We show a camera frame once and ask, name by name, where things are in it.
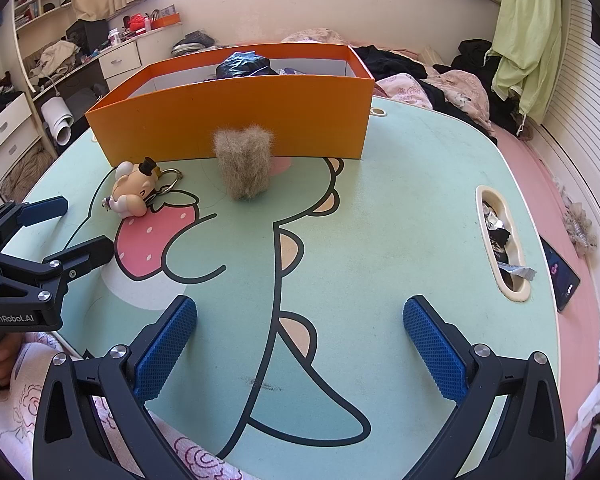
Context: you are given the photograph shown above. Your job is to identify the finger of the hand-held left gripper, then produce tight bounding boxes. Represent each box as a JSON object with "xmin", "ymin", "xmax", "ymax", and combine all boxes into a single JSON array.
[
  {"xmin": 0, "ymin": 196, "xmax": 69, "ymax": 251},
  {"xmin": 42, "ymin": 236, "xmax": 115, "ymax": 291}
]

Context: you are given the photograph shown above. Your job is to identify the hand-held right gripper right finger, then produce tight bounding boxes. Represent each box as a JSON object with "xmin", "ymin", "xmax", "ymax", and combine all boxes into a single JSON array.
[{"xmin": 402, "ymin": 295, "xmax": 566, "ymax": 480}]

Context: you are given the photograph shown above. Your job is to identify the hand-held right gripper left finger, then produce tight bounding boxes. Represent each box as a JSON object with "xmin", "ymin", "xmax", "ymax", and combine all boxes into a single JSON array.
[{"xmin": 32, "ymin": 295, "xmax": 198, "ymax": 480}]

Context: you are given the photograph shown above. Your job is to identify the cartoon figure keychain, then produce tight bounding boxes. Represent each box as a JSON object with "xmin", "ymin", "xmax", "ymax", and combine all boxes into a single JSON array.
[{"xmin": 104, "ymin": 156, "xmax": 186, "ymax": 218}]

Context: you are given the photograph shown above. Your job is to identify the beige furry pompom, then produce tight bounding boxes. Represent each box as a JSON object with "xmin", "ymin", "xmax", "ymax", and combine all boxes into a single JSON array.
[{"xmin": 212, "ymin": 126, "xmax": 277, "ymax": 202}]

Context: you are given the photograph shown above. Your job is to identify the orange cardboard box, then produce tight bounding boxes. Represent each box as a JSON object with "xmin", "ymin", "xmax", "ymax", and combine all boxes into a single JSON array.
[{"xmin": 85, "ymin": 43, "xmax": 376, "ymax": 168}]

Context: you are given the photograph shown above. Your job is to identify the black plastic bag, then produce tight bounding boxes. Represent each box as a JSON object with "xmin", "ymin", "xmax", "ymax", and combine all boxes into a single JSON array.
[{"xmin": 215, "ymin": 51, "xmax": 272, "ymax": 81}]

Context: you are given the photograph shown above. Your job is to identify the green cartoon print desktop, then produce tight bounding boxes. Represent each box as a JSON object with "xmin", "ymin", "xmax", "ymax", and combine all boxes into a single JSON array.
[{"xmin": 0, "ymin": 95, "xmax": 566, "ymax": 480}]

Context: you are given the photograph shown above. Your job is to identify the person's left hand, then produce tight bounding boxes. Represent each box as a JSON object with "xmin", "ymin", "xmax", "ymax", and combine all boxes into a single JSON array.
[{"xmin": 0, "ymin": 332, "xmax": 28, "ymax": 386}]

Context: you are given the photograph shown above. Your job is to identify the white drawer cabinet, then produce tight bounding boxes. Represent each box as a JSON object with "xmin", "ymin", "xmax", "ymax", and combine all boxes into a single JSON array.
[{"xmin": 0, "ymin": 92, "xmax": 46, "ymax": 181}]

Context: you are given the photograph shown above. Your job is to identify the white paper roll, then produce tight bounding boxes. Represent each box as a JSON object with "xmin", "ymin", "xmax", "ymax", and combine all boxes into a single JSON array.
[{"xmin": 40, "ymin": 96, "xmax": 75, "ymax": 147}]

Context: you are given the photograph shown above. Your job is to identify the rose print pink cloth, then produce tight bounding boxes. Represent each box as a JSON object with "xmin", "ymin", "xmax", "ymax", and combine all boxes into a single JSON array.
[{"xmin": 0, "ymin": 332, "xmax": 243, "ymax": 480}]

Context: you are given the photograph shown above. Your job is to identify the silver packet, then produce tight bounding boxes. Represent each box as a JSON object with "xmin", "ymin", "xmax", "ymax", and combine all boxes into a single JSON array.
[{"xmin": 497, "ymin": 260, "xmax": 537, "ymax": 282}]

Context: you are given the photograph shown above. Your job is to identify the black wrapper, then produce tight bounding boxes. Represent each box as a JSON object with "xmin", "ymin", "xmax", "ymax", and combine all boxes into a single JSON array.
[{"xmin": 487, "ymin": 227, "xmax": 513, "ymax": 261}]

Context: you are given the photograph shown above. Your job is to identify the crumpled silver foil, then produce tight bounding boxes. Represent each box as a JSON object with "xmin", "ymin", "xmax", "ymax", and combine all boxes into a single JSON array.
[{"xmin": 481, "ymin": 200, "xmax": 503, "ymax": 231}]

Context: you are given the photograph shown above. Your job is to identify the smartphone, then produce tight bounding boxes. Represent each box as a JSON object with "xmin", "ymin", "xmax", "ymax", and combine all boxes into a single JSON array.
[{"xmin": 540, "ymin": 234, "xmax": 582, "ymax": 313}]

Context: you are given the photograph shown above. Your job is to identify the beige crumpled cloth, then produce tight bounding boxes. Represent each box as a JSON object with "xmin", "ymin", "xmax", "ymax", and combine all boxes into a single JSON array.
[{"xmin": 32, "ymin": 41, "xmax": 81, "ymax": 78}]

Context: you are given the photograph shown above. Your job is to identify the white desk drawers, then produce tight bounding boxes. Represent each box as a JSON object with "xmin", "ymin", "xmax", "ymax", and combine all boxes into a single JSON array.
[{"xmin": 97, "ymin": 35, "xmax": 186, "ymax": 81}]

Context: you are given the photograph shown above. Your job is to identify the grey fuzzy tuft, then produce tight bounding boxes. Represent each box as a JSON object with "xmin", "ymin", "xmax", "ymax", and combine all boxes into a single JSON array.
[{"xmin": 555, "ymin": 177, "xmax": 598, "ymax": 258}]

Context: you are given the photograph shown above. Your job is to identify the white shelf unit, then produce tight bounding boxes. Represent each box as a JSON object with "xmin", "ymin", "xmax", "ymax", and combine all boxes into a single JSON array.
[{"xmin": 12, "ymin": 0, "xmax": 76, "ymax": 31}]

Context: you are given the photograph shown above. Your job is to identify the pink bed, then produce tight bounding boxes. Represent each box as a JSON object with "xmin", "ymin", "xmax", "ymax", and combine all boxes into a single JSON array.
[{"xmin": 230, "ymin": 35, "xmax": 600, "ymax": 461}]

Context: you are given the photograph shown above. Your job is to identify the grey patterned cloth pile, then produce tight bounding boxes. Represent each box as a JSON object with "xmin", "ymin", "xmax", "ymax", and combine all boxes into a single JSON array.
[{"xmin": 172, "ymin": 30, "xmax": 217, "ymax": 57}]

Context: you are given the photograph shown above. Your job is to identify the pink floral blanket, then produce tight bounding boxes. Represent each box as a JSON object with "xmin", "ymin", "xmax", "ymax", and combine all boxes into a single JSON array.
[{"xmin": 280, "ymin": 27, "xmax": 498, "ymax": 136}]

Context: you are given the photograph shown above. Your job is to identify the white slatted panel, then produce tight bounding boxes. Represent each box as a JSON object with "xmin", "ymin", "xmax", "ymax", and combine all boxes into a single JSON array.
[{"xmin": 530, "ymin": 0, "xmax": 600, "ymax": 271}]

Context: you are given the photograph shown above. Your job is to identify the black clothes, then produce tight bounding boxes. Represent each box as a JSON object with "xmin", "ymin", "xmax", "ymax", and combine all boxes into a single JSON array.
[{"xmin": 352, "ymin": 45, "xmax": 496, "ymax": 133}]

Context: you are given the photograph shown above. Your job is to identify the black garment pile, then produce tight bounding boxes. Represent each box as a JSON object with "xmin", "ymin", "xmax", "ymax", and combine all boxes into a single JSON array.
[{"xmin": 432, "ymin": 39, "xmax": 531, "ymax": 131}]

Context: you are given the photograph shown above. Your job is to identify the light green curtain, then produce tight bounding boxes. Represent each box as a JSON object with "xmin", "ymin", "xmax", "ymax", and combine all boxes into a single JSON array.
[{"xmin": 490, "ymin": 0, "xmax": 563, "ymax": 126}]

